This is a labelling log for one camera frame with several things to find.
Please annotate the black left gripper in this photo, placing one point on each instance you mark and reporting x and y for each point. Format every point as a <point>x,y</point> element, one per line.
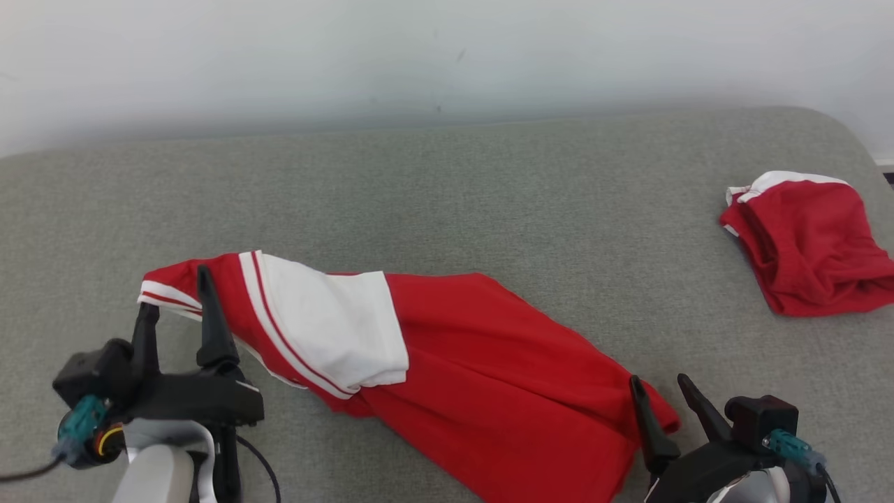
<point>202,398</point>

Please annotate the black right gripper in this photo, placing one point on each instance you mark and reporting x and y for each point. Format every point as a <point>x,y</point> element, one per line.
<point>691,475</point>

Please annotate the red jersey with white sleeves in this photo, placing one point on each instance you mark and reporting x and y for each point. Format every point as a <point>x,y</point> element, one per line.
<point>475,349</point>

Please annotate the red shorts with white trim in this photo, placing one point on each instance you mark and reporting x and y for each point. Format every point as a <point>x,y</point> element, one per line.
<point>810,244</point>

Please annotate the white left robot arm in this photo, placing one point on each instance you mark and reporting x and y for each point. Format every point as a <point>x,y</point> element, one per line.
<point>157,468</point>

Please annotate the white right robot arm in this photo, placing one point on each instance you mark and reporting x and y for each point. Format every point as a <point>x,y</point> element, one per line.
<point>751,489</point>

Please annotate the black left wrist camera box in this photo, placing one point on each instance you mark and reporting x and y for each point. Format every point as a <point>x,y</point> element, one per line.
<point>94,370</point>

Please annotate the white wall baseboard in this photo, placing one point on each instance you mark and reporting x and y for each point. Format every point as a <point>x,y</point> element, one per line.
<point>887,165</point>

